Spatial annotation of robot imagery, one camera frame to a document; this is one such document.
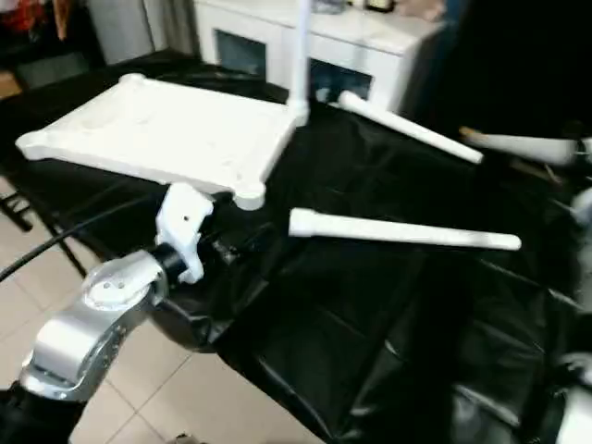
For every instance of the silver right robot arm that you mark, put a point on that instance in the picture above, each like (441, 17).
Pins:
(585, 205)

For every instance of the black work surface mat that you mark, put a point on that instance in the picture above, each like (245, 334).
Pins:
(370, 324)

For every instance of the white glass-door cabinet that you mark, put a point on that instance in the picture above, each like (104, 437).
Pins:
(370, 42)

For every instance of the dark black cabinet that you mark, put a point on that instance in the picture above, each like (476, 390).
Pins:
(518, 55)

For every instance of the small grey cabinet ornament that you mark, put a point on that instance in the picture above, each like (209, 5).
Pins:
(328, 5)

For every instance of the brown cardboard box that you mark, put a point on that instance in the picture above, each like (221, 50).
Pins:
(7, 85)

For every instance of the grey curtain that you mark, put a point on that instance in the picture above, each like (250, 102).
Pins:
(171, 23)

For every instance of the grey metal table leg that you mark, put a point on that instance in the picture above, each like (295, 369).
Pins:
(69, 254)

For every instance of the white plastic table top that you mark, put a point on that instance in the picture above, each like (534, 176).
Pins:
(166, 139)

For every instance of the white plastic table leg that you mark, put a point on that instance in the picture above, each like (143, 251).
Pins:
(407, 129)
(301, 55)
(527, 148)
(407, 231)

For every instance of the brown teddy bear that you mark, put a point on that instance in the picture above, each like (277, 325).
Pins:
(421, 9)

